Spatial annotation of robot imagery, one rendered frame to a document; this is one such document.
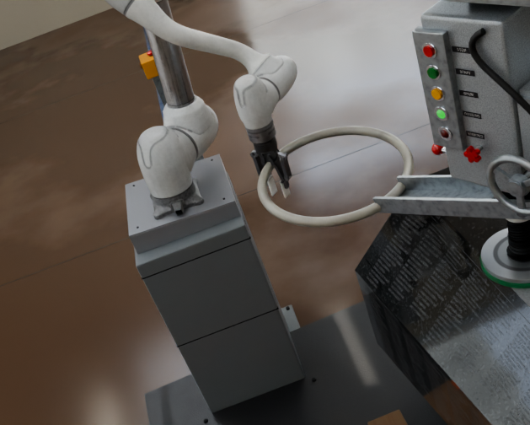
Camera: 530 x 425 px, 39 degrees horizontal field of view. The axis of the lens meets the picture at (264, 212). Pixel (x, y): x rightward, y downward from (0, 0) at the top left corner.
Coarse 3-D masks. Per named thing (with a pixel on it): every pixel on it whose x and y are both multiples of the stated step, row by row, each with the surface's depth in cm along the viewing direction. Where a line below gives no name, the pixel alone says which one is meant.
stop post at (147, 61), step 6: (144, 54) 334; (144, 60) 328; (150, 60) 326; (144, 66) 326; (150, 66) 327; (144, 72) 334; (150, 72) 328; (156, 72) 329; (156, 78) 332; (156, 84) 334; (162, 90) 336; (162, 96) 337
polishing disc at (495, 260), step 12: (492, 240) 196; (504, 240) 194; (492, 252) 192; (504, 252) 191; (492, 264) 189; (504, 264) 187; (516, 264) 186; (528, 264) 185; (504, 276) 184; (516, 276) 183; (528, 276) 182
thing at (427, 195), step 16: (400, 176) 217; (416, 176) 212; (432, 176) 206; (448, 176) 201; (416, 192) 213; (432, 192) 208; (448, 192) 203; (464, 192) 199; (480, 192) 194; (384, 208) 212; (400, 208) 206; (416, 208) 201; (432, 208) 196; (448, 208) 191; (464, 208) 186; (480, 208) 182; (496, 208) 178
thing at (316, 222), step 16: (336, 128) 248; (352, 128) 246; (368, 128) 243; (288, 144) 247; (304, 144) 249; (400, 144) 232; (400, 192) 216; (272, 208) 223; (368, 208) 212; (304, 224) 216; (320, 224) 214; (336, 224) 213
